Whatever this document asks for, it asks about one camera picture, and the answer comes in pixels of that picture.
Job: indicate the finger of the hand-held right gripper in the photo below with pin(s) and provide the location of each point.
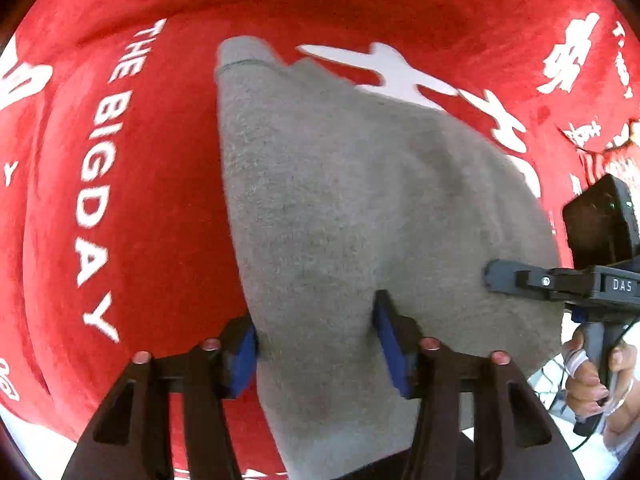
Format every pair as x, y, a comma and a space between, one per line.
525, 277

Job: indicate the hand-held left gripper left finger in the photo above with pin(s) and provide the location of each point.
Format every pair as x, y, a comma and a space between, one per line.
244, 360

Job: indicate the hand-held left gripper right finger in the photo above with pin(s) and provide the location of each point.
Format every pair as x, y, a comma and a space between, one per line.
389, 345

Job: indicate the grey knit garment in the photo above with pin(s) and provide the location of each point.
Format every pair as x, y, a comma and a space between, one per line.
360, 200

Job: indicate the person's right hand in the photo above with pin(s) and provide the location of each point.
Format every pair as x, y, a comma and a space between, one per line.
582, 390

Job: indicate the red printed blanket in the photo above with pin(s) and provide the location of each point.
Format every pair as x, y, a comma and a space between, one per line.
150, 185

